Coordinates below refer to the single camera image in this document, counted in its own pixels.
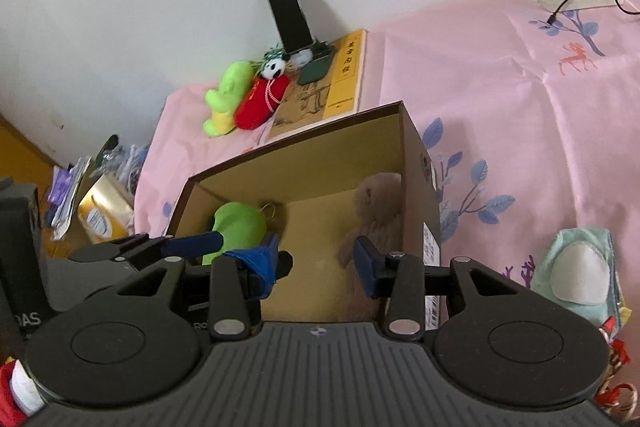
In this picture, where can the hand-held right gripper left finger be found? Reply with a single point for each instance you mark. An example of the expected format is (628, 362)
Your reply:
(252, 269)

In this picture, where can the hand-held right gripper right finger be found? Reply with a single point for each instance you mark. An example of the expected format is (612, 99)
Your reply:
(366, 267)

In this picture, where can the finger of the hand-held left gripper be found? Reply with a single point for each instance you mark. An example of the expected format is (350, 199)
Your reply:
(190, 244)

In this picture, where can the round green plush toy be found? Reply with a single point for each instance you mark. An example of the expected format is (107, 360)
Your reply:
(240, 224)

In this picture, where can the brown cardboard box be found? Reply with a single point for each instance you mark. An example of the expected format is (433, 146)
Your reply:
(310, 187)

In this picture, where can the red floral cloth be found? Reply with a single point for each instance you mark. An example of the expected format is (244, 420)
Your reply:
(617, 364)

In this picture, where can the brown plush bear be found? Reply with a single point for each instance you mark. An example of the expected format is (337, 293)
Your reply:
(377, 212)

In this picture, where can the pile of plastic bags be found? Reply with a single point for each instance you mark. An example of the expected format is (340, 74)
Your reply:
(70, 187)

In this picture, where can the yellow tissue packet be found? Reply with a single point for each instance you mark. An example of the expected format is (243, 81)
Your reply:
(102, 212)

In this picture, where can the wooden cabinet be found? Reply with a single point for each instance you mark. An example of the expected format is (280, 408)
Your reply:
(25, 147)

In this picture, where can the red and white plush toy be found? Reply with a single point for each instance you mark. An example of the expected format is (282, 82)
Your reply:
(17, 387)

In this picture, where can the green caterpillar plush toy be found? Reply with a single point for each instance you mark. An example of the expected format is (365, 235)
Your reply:
(227, 94)

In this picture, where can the red panda plush toy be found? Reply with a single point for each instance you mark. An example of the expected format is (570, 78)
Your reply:
(260, 99)

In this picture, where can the yellow book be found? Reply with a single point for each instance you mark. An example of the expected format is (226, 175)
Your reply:
(332, 82)

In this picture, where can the dark green phone stand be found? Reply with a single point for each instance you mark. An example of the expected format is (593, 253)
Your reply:
(314, 67)

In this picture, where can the pink printed bedsheet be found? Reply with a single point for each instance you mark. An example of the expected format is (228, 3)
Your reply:
(500, 107)

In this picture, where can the mint green plush toy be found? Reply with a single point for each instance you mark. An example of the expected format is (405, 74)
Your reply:
(575, 274)

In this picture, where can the white pompom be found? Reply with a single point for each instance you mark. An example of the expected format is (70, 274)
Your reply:
(301, 58)

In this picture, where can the black smartphone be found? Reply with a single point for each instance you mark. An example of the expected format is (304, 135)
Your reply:
(290, 9)

